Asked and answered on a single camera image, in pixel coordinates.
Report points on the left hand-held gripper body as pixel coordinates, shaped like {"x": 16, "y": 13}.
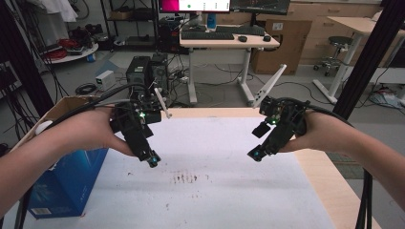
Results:
{"x": 133, "y": 127}

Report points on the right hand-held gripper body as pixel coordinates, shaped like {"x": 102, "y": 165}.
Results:
{"x": 286, "y": 120}

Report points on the blue cardboard box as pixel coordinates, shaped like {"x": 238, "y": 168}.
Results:
{"x": 70, "y": 178}

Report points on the person's right hand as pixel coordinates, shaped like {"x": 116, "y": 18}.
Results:
{"x": 310, "y": 133}

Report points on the person's left hand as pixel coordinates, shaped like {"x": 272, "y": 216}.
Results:
{"x": 92, "y": 130}

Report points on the small white device box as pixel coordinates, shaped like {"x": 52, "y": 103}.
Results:
{"x": 105, "y": 80}

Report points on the black computer tower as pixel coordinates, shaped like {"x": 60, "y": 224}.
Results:
{"x": 159, "y": 70}
{"x": 138, "y": 71}

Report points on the brown cardboard box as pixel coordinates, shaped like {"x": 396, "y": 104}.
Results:
{"x": 286, "y": 44}

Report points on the black computer mouse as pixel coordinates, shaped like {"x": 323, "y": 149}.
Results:
{"x": 267, "y": 38}
{"x": 242, "y": 38}

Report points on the round white table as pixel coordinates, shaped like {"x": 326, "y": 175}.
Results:
{"x": 79, "y": 55}

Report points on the white round object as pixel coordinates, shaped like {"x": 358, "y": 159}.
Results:
{"x": 43, "y": 127}

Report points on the black rolling stool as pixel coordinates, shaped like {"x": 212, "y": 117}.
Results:
{"x": 339, "y": 43}

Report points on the wooden desk with white legs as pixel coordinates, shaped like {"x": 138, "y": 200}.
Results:
{"x": 353, "y": 25}
{"x": 219, "y": 44}

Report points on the black shelf rack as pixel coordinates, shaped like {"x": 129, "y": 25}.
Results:
{"x": 133, "y": 28}

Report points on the blue cloth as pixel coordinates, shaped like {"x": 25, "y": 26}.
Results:
{"x": 385, "y": 99}

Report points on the black keyboard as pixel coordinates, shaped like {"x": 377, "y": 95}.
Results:
{"x": 207, "y": 35}
{"x": 242, "y": 30}

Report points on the monitor with dark screen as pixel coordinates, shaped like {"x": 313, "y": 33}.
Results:
{"x": 261, "y": 5}

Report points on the blue bottle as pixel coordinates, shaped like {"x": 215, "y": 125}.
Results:
{"x": 211, "y": 20}

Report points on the monitor with bright screen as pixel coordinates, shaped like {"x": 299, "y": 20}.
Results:
{"x": 203, "y": 4}

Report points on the white hanging cloth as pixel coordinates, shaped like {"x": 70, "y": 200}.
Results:
{"x": 60, "y": 8}

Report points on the black frame post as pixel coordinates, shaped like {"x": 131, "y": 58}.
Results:
{"x": 19, "y": 57}
{"x": 369, "y": 57}

